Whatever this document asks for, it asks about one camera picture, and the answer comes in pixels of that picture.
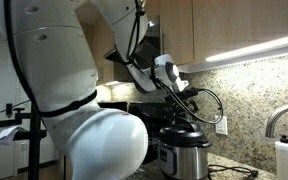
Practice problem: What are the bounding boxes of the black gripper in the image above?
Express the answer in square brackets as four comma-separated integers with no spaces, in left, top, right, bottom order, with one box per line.
[167,99,200,124]

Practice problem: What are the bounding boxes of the black rice cooker lid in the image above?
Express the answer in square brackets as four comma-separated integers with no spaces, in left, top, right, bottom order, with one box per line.
[158,117,212,148]

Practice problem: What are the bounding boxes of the steel rice cooker base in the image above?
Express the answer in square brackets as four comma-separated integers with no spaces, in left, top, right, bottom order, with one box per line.
[157,141,210,180]

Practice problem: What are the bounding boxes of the black kitchen stove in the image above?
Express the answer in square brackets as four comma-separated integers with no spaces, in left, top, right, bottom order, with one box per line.
[98,101,185,164]

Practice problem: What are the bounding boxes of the dark range hood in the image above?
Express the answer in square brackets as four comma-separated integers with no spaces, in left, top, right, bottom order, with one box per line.
[104,14,163,66]

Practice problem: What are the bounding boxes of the wooden cabinet door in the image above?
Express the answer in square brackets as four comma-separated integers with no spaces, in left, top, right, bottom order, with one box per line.
[160,0,194,66]
[193,0,288,63]

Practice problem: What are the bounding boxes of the steel sink faucet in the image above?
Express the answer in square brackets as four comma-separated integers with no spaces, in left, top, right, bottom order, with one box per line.
[264,104,288,139]

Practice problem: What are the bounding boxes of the under cabinet light strip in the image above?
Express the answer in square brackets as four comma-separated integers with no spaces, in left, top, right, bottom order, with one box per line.
[205,33,288,63]

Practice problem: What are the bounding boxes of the white soap bottle black cap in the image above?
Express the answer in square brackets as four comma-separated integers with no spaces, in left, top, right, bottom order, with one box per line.
[274,134,288,180]

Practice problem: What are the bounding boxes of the black metal stand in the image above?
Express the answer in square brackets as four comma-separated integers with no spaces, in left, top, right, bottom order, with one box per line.
[0,103,48,180]

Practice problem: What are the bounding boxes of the white paper tag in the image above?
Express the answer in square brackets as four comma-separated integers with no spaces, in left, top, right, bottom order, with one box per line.
[0,125,28,145]

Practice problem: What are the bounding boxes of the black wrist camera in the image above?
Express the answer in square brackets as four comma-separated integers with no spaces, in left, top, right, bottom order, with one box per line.
[176,87,200,100]

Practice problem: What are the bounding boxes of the white wall outlet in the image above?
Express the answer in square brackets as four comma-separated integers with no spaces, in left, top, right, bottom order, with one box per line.
[215,115,229,136]

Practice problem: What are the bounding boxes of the black cooker power cable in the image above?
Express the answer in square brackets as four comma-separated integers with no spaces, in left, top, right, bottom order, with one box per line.
[207,163,260,179]

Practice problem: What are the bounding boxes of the wooden wall cabinet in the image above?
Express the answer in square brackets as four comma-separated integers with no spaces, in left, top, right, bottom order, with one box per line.
[80,19,135,86]

